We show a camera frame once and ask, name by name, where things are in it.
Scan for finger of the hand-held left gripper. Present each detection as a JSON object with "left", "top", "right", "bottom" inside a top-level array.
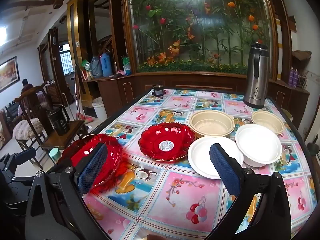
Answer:
[{"left": 15, "top": 147, "right": 37, "bottom": 166}]

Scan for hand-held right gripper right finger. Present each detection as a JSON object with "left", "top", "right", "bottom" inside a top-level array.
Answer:
[{"left": 209, "top": 143, "right": 292, "bottom": 240}]

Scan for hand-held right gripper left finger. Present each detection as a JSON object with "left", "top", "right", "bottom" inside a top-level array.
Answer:
[{"left": 25, "top": 142, "right": 108, "bottom": 240}]

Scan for white foam plate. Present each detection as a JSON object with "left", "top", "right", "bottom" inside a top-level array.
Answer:
[{"left": 187, "top": 136, "right": 244, "bottom": 180}]

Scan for red scalloped plastic plate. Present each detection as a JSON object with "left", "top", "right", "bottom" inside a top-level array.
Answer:
[{"left": 58, "top": 134, "right": 123, "bottom": 194}]

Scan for white foam bowl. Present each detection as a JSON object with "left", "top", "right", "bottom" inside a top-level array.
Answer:
[{"left": 235, "top": 124, "right": 282, "bottom": 167}]

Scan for small beige plastic bowl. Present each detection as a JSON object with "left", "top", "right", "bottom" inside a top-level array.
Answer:
[{"left": 251, "top": 110, "right": 285, "bottom": 134}]

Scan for red scalloped plate with label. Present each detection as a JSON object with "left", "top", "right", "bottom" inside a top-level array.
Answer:
[{"left": 138, "top": 122, "right": 196, "bottom": 162}]

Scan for cushioned wooden chair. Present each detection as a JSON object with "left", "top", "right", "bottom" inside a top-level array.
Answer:
[{"left": 12, "top": 119, "right": 47, "bottom": 153}]

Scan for pale green plastic stool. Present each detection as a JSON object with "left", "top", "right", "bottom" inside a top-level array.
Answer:
[{"left": 49, "top": 147, "right": 62, "bottom": 163}]

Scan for dark wooden chair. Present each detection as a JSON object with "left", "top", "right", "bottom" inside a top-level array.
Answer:
[{"left": 15, "top": 85, "right": 89, "bottom": 170}]

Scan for black jug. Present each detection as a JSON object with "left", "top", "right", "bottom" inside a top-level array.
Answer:
[{"left": 47, "top": 105, "right": 71, "bottom": 136}]

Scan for fruit print tablecloth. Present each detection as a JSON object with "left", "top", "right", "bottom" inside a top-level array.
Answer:
[{"left": 82, "top": 89, "right": 316, "bottom": 240}]

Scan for red mop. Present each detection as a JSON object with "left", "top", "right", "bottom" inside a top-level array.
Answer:
[{"left": 72, "top": 64, "right": 93, "bottom": 125}]

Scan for white plastic bucket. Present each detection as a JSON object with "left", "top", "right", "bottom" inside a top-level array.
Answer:
[{"left": 92, "top": 97, "right": 108, "bottom": 122}]

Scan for brown wooden cabinet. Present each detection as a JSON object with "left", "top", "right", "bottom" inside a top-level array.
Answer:
[{"left": 82, "top": 72, "right": 310, "bottom": 120}]

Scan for stainless steel thermos jug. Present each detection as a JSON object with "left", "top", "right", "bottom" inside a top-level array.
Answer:
[{"left": 243, "top": 42, "right": 271, "bottom": 109}]

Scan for grey thermos flask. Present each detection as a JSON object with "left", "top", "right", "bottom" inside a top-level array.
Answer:
[{"left": 90, "top": 56, "right": 103, "bottom": 79}]

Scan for small black device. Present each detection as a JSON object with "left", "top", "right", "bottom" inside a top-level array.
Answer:
[{"left": 152, "top": 85, "right": 165, "bottom": 97}]

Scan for blue thermos flask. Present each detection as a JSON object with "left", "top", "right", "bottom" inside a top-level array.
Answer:
[{"left": 100, "top": 52, "right": 114, "bottom": 77}]

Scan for green and white bottle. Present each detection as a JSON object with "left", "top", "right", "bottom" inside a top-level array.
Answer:
[{"left": 122, "top": 55, "right": 132, "bottom": 76}]

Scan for golden wooden pillar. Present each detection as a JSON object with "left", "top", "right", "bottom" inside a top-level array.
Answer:
[{"left": 67, "top": 0, "right": 98, "bottom": 101}]

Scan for glass flower display panel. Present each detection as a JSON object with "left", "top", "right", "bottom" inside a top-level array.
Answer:
[{"left": 122, "top": 0, "right": 279, "bottom": 75}]

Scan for framed wall painting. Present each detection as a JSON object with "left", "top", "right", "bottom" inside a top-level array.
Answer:
[{"left": 0, "top": 56, "right": 20, "bottom": 93}]

